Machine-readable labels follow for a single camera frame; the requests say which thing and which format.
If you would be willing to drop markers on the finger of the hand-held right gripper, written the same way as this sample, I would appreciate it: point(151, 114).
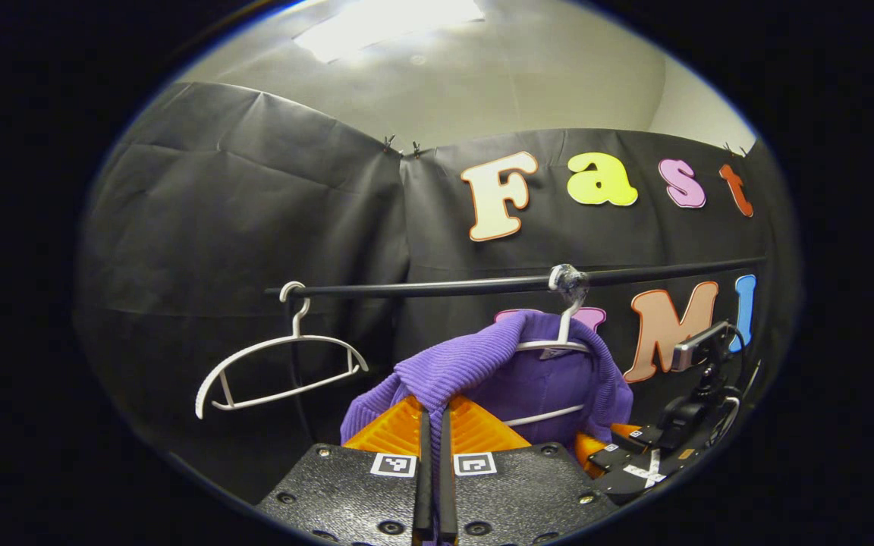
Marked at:
point(643, 436)
point(608, 457)

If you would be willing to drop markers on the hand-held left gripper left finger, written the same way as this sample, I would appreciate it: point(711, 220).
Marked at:
point(423, 485)

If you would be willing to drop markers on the silver tape wrap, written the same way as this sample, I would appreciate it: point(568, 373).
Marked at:
point(567, 279)

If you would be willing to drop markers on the black clothes rack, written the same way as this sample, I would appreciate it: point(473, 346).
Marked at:
point(444, 287)

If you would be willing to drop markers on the white plastic hanger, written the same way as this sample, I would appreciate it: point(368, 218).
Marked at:
point(297, 326)
point(567, 326)

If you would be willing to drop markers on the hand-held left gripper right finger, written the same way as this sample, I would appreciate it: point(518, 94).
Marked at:
point(446, 485)

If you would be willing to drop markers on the purple knit garment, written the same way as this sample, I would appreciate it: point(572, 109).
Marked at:
point(482, 356)

